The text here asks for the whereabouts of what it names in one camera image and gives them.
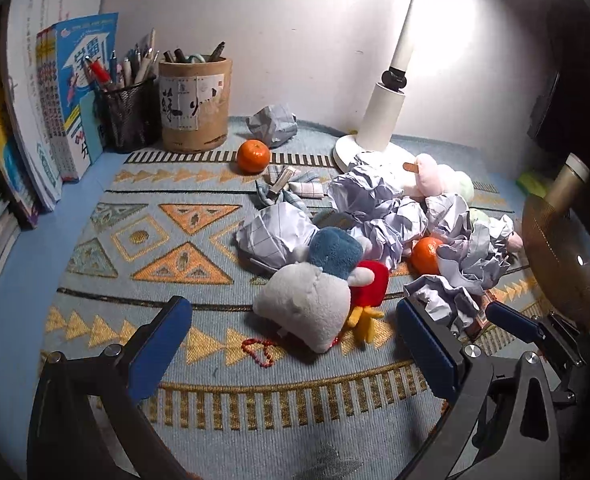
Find green sponge item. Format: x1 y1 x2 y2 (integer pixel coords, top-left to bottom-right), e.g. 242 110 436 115
516 171 552 198

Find large grid paper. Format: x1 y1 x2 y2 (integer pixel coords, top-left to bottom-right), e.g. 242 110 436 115
235 202 318 272

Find blue cover workbook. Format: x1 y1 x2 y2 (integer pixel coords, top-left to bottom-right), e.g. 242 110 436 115
36 13 118 182

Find gold thermos bottle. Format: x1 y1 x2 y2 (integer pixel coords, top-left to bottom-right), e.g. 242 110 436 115
545 153 590 214

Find grey blue shark plush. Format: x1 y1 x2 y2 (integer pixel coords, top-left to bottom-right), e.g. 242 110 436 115
253 226 365 354

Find white desk lamp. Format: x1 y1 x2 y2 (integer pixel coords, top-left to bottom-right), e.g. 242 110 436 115
332 0 555 175

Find orange tangerine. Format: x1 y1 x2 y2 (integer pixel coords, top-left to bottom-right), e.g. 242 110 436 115
410 236 444 275
237 139 271 174

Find three face dango plush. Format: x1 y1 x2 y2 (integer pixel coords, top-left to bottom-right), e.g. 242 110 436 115
469 208 523 254

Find black mesh pen cup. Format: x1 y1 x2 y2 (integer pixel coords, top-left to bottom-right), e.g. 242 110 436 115
95 77 161 153

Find paper ball front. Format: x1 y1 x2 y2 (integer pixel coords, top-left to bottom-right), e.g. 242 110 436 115
405 274 481 336

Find white paper booklets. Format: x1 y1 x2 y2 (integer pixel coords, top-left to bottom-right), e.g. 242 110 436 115
2 0 108 213

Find paper ball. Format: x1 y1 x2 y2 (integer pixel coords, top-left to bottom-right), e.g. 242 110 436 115
246 104 298 148
405 274 481 336

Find pink white green dango plush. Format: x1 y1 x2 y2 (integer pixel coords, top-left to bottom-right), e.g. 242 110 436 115
402 153 474 204

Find patterned blue woven mat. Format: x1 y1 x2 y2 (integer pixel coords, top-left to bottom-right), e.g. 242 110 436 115
44 120 439 479

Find pink capybara card box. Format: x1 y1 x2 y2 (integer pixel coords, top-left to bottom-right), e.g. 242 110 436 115
466 290 496 340

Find red bead bracelet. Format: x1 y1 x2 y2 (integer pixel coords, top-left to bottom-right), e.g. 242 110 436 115
239 337 277 369

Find plaid cloth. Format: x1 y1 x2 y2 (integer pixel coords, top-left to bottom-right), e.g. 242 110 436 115
255 165 325 214

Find brown wicker basket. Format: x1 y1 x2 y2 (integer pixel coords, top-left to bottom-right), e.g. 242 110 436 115
522 194 590 325

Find red snack bag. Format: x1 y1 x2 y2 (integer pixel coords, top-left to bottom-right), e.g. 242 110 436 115
345 260 389 346

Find brown cardboard pen cylinder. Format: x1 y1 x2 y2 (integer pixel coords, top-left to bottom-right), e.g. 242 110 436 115
158 58 233 154

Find crumpled paper pile centre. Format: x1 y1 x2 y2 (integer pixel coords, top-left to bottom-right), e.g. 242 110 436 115
327 162 427 271

